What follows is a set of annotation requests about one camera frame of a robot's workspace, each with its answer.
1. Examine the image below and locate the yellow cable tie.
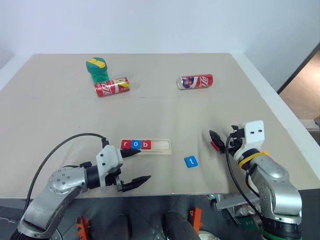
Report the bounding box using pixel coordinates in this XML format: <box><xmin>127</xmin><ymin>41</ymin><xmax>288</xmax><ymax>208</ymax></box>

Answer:
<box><xmin>237</xmin><ymin>150</ymin><xmax>270</xmax><ymax>168</ymax></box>

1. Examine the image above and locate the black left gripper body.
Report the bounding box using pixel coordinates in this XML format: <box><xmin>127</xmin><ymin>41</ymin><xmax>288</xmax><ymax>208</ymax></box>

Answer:
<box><xmin>104</xmin><ymin>169</ymin><xmax>126</xmax><ymax>193</ymax></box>

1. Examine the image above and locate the long wooden letter tray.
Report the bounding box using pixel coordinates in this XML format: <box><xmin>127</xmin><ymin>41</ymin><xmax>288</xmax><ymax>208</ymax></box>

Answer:
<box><xmin>119</xmin><ymin>138</ymin><xmax>173</xmax><ymax>156</ymax></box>

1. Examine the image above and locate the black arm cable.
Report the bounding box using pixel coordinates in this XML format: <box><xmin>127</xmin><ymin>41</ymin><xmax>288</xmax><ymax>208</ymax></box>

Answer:
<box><xmin>25</xmin><ymin>132</ymin><xmax>110</xmax><ymax>201</ymax></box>
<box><xmin>224</xmin><ymin>134</ymin><xmax>266</xmax><ymax>219</ymax></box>

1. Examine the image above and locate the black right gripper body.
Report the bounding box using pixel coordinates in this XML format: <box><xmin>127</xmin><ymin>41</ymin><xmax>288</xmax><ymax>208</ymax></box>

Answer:
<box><xmin>225</xmin><ymin>124</ymin><xmax>247</xmax><ymax>152</ymax></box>

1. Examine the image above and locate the red can with yellow stripe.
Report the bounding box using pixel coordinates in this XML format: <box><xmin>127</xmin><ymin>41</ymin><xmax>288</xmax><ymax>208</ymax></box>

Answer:
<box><xmin>93</xmin><ymin>76</ymin><xmax>131</xmax><ymax>98</ymax></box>

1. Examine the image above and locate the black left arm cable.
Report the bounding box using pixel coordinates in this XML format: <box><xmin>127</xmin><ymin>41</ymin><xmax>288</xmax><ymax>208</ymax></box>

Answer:
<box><xmin>25</xmin><ymin>132</ymin><xmax>110</xmax><ymax>201</ymax></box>

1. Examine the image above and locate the grey metal bracket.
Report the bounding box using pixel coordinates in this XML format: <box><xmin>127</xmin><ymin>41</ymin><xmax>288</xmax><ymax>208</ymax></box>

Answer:
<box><xmin>210</xmin><ymin>193</ymin><xmax>262</xmax><ymax>211</ymax></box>

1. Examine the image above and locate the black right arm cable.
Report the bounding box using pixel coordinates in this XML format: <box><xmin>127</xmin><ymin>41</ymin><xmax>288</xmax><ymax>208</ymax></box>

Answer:
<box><xmin>224</xmin><ymin>134</ymin><xmax>266</xmax><ymax>219</ymax></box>

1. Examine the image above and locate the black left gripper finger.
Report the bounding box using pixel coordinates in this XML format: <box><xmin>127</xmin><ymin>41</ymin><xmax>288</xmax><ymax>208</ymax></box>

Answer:
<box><xmin>122</xmin><ymin>175</ymin><xmax>153</xmax><ymax>193</ymax></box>
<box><xmin>120</xmin><ymin>148</ymin><xmax>142</xmax><ymax>159</ymax></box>

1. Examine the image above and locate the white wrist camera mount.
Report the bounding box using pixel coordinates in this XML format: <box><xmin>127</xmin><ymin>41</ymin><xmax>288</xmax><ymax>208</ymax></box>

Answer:
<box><xmin>96</xmin><ymin>144</ymin><xmax>124</xmax><ymax>192</ymax></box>
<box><xmin>233</xmin><ymin>120</ymin><xmax>266</xmax><ymax>161</ymax></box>

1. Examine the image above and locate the dark rounded shape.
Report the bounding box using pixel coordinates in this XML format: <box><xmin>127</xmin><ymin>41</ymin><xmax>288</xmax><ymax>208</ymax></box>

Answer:
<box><xmin>161</xmin><ymin>209</ymin><xmax>202</xmax><ymax>240</ymax></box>

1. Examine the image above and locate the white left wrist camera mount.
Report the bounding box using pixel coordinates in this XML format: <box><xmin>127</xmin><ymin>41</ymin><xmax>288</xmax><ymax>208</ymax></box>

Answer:
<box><xmin>96</xmin><ymin>144</ymin><xmax>124</xmax><ymax>192</ymax></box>

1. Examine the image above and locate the green yellow cylinder container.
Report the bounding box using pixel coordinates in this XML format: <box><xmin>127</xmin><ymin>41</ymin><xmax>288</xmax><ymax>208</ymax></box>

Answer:
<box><xmin>85</xmin><ymin>56</ymin><xmax>110</xmax><ymax>84</ymax></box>

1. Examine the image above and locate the blue letter block t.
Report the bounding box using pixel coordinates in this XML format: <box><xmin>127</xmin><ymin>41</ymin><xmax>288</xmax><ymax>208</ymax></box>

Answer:
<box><xmin>184</xmin><ymin>155</ymin><xmax>200</xmax><ymax>169</ymax></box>

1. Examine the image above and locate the red can with blue picture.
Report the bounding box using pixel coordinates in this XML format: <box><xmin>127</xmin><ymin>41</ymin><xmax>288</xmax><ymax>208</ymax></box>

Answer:
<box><xmin>176</xmin><ymin>73</ymin><xmax>214</xmax><ymax>91</ymax></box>

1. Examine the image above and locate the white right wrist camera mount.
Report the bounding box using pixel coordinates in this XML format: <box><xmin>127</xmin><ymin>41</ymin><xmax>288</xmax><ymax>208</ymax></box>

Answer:
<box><xmin>233</xmin><ymin>120</ymin><xmax>266</xmax><ymax>161</ymax></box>

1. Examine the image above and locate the orange plastic clamp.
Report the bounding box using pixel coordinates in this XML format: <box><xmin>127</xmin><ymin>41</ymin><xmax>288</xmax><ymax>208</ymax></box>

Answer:
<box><xmin>75</xmin><ymin>215</ymin><xmax>91</xmax><ymax>237</ymax></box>
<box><xmin>188</xmin><ymin>207</ymin><xmax>203</xmax><ymax>235</ymax></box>

